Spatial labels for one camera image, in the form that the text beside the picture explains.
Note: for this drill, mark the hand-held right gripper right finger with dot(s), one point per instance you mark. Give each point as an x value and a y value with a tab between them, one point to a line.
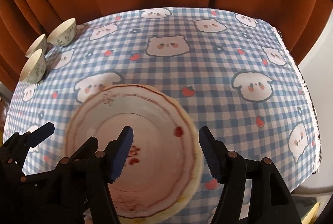
210	156

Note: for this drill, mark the small plate red flower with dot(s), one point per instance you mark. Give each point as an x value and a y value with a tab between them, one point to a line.
156	130

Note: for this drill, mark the blue checked bear tablecloth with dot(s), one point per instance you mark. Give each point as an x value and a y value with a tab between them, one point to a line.
208	70

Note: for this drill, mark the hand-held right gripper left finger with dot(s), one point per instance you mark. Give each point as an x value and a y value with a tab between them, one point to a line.
122	153

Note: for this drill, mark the white bowl blue floral print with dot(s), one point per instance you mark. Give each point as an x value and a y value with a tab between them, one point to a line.
62	34
33	68
39	43

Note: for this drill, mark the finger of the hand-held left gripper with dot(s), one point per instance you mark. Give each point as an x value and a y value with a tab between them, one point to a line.
87	148
41	134

